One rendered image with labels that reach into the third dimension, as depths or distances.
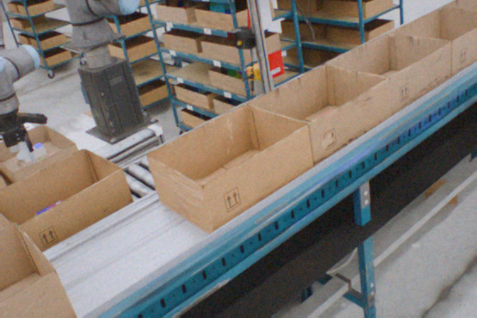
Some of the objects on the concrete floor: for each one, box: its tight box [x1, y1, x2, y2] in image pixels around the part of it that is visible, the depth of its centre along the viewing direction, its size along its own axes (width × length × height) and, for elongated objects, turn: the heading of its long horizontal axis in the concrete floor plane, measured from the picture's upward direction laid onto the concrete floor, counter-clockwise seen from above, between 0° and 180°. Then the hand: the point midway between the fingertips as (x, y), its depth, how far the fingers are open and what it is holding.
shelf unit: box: [135, 0, 305, 136], centre depth 334 cm, size 98×49×196 cm, turn 58°
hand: (31, 156), depth 181 cm, fingers open, 5 cm apart
